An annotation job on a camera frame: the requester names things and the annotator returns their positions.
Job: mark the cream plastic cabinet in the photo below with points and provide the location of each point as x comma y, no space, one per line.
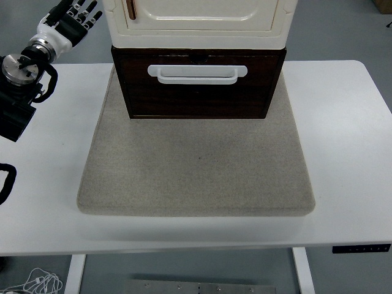
196,39

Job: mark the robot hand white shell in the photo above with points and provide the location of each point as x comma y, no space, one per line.
52,33

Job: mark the dark wooden drawer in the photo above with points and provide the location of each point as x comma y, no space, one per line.
199,101

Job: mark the brown cardboard box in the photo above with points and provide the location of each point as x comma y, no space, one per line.
384,5

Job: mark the white table leg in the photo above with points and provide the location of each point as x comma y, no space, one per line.
304,272
75,275

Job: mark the black table control panel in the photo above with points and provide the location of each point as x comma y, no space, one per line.
361,248

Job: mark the dark wooden drawer case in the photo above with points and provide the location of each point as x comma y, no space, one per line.
137,51

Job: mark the grey metal plate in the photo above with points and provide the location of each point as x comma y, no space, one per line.
199,288

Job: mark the cream cabinet door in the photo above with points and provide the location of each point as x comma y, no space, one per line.
199,12

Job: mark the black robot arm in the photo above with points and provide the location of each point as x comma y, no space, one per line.
15,107

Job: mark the beige fabric mat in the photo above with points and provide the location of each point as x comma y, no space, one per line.
196,168

